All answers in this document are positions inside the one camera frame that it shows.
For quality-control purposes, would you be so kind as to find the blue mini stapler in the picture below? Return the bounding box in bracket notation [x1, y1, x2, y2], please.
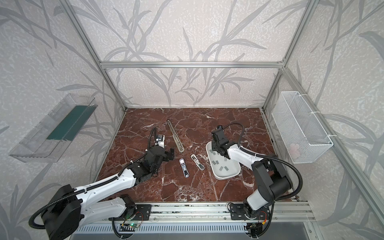
[179, 159, 190, 178]

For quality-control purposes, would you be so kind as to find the white mini stapler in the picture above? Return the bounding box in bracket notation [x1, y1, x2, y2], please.
[191, 154, 205, 171]

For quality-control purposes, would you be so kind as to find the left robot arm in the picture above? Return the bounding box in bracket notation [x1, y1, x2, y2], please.
[29, 146, 175, 240]

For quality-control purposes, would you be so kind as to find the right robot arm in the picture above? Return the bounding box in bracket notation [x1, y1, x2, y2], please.
[211, 124, 304, 215]

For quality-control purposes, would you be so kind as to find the white plastic tray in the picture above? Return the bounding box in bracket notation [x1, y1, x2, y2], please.
[206, 142, 241, 181]

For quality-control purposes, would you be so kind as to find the green circuit board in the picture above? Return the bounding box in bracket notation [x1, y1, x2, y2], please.
[121, 223, 141, 232]

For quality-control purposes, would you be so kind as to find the pink object in basket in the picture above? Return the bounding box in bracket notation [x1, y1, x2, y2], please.
[288, 144, 301, 159]

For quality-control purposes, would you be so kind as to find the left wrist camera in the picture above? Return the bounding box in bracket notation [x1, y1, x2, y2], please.
[155, 135, 165, 148]

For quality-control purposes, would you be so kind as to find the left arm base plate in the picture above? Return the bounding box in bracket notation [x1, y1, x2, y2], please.
[121, 204, 152, 221]

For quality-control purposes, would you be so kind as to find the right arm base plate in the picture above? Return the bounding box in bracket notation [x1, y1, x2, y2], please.
[227, 203, 270, 222]

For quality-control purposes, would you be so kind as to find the white slotted cable duct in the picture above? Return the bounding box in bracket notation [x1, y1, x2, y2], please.
[75, 223, 247, 234]

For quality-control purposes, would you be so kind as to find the white wire mesh basket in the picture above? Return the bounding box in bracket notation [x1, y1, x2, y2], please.
[272, 91, 334, 164]

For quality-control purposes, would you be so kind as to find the aluminium front rail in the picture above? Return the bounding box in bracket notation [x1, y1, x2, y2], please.
[64, 201, 316, 223]

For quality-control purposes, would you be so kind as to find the clear acrylic wall shelf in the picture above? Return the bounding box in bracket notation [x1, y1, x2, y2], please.
[9, 94, 98, 163]

